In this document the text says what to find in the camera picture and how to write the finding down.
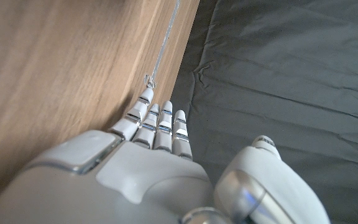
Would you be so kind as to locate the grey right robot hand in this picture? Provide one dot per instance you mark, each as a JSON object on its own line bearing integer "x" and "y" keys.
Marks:
{"x": 120, "y": 186}

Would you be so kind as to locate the black backdrop curtain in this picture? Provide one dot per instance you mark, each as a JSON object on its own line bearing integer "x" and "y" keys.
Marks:
{"x": 291, "y": 77}

